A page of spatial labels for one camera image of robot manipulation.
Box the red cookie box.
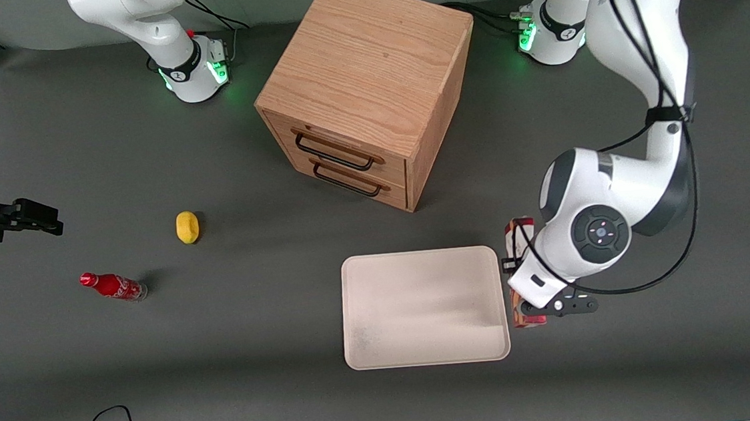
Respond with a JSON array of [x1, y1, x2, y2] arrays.
[[502, 216, 549, 330]]

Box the white rectangular tray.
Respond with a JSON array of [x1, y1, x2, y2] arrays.
[[336, 244, 513, 374]]

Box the red cola bottle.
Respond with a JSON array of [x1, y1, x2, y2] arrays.
[[79, 268, 149, 306]]

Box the yellow lemon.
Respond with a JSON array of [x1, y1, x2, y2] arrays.
[[174, 210, 202, 246]]

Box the wooden drawer cabinet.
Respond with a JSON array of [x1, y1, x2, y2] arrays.
[[246, 0, 489, 225]]

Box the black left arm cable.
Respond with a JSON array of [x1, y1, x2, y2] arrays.
[[496, 0, 706, 304]]

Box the black metal drawer handle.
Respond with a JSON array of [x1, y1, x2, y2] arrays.
[[292, 124, 377, 177], [311, 157, 384, 203]]

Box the black left arm base cables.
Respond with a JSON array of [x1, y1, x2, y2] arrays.
[[440, 0, 559, 40]]

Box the black arm base cables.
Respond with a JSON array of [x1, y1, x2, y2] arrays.
[[184, 0, 254, 66], [440, 0, 559, 40]]

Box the black right arm base cables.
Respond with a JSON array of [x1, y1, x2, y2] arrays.
[[184, 0, 254, 66]]

